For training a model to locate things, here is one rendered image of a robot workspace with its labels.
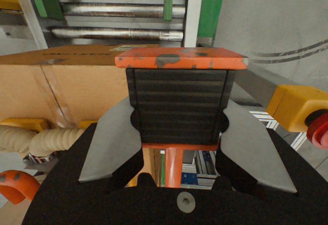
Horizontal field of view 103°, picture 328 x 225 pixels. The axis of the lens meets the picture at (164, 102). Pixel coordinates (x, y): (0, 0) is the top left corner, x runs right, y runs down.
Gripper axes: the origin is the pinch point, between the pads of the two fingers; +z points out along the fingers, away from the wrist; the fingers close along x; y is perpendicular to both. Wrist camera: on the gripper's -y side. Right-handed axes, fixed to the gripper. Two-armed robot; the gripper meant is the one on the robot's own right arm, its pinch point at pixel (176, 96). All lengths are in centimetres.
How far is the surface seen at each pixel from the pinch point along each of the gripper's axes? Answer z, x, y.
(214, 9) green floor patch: 108, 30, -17
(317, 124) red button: 5.1, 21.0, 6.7
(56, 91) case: 13.2, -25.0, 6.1
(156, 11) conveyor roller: 53, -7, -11
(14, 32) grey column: 107, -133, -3
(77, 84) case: 13.2, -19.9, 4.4
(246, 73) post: 27.2, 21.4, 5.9
